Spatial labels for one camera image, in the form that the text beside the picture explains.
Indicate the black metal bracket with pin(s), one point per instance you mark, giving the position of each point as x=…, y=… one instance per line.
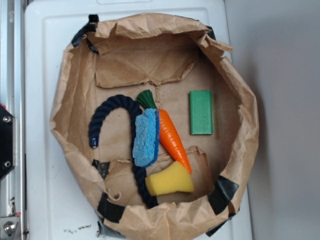
x=7, y=142

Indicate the yellow sponge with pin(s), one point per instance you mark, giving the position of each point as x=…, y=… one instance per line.
x=174, y=178

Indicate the green wooden block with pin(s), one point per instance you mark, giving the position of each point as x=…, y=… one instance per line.
x=201, y=112

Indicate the orange toy carrot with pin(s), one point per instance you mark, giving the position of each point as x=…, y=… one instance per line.
x=168, y=134

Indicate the aluminium frame rail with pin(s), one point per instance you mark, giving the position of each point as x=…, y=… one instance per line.
x=12, y=96

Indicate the silver corner bracket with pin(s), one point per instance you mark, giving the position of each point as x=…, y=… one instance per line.
x=9, y=227

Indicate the brown paper bag bin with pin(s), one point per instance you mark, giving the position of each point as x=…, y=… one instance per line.
x=104, y=69

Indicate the blue sponge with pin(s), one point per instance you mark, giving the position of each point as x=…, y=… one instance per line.
x=147, y=139

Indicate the white plastic tray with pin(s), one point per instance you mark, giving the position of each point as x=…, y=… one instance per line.
x=57, y=208

